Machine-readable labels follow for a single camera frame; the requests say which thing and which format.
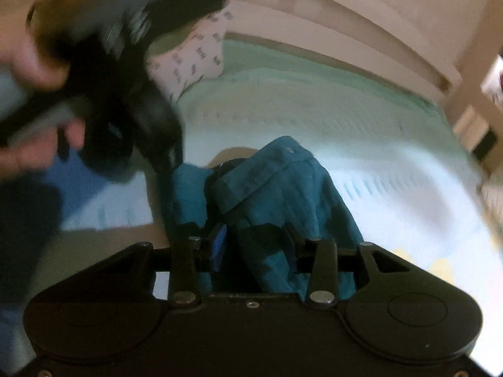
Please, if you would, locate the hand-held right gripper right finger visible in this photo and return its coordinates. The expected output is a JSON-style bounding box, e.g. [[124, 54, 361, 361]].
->
[[284, 225, 412, 308]]

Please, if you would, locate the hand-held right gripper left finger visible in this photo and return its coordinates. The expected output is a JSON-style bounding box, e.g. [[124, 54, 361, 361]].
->
[[93, 224, 230, 307]]

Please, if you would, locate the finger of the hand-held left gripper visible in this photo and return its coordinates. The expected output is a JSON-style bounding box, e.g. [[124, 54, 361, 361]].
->
[[133, 80, 186, 175]]

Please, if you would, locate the teal blue shirt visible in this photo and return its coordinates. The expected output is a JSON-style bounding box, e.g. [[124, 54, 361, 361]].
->
[[163, 135, 364, 303]]

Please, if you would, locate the person's left hand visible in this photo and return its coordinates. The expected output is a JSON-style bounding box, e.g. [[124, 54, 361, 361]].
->
[[0, 33, 86, 181]]

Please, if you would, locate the white printed pillow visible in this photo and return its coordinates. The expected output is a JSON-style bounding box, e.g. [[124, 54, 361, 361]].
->
[[146, 7, 232, 103]]

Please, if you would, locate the blue cloth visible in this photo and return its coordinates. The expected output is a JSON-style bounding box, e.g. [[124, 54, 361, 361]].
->
[[41, 151, 138, 215]]

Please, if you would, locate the pale green bed sheet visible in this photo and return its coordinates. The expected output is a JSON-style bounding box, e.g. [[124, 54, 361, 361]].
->
[[63, 33, 490, 303]]

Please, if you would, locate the person's dark clothing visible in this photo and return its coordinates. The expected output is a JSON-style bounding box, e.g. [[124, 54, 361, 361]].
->
[[0, 173, 65, 307]]

